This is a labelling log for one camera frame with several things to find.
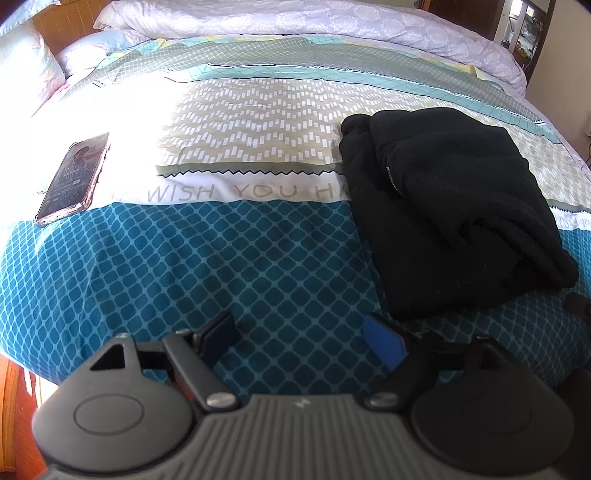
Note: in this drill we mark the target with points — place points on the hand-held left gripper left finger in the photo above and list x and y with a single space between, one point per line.
221 335

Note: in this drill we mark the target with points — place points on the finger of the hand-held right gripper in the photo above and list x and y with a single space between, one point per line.
580 305

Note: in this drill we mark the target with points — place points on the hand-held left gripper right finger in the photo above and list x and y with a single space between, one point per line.
386 342

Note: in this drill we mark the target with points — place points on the black fleece pants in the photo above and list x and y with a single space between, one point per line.
452 207

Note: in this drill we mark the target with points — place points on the patterned teal bed sheet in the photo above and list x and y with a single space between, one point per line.
231 258

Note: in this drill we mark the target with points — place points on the smartphone in pink case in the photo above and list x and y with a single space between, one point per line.
74 180

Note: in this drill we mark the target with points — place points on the display shelf with trinkets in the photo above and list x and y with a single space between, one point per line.
524 32

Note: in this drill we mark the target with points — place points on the lavender floral quilt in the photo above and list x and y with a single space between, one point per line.
286 18

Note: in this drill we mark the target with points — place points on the pastel floral pillow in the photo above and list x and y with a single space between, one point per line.
27 64

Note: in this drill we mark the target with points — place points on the wooden headboard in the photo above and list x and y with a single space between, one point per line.
69 18

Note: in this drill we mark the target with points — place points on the wooden bed frame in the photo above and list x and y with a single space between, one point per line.
18 401

